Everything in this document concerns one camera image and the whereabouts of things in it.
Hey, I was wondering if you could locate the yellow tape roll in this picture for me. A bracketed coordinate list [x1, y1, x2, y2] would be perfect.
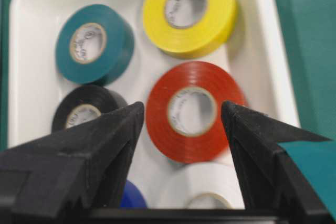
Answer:
[142, 0, 238, 59]

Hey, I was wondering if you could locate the white tape roll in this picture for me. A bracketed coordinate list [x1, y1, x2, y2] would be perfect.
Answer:
[155, 162, 245, 209]

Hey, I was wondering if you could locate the teal tape roll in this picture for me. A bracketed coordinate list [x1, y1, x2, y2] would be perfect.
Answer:
[55, 4, 134, 85]

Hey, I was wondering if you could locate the red tape roll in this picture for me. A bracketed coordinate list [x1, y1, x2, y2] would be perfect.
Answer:
[145, 61, 247, 163]

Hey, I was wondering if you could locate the black tape roll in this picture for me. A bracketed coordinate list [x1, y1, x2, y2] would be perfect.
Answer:
[51, 84, 128, 132]

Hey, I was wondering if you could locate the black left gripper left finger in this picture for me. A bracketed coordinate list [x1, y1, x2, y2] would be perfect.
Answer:
[1, 102, 144, 223]

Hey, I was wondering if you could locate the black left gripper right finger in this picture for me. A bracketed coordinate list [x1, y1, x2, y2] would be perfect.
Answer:
[221, 101, 335, 223]

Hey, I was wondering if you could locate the blue tape roll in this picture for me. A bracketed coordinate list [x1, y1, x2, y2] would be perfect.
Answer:
[120, 180, 147, 208]

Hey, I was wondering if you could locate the white plastic case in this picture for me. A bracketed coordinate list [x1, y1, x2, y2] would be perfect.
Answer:
[7, 0, 299, 208]

